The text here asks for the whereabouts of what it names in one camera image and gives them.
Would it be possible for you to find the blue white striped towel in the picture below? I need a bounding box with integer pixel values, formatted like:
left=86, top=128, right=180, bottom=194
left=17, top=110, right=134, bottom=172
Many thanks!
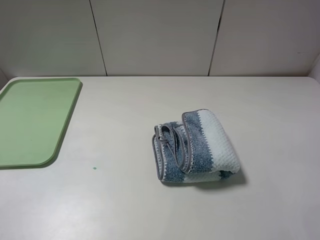
left=152, top=109, right=241, bottom=184

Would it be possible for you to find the green plastic tray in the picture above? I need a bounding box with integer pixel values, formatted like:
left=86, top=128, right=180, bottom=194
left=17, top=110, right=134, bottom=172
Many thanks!
left=0, top=78, right=82, bottom=169

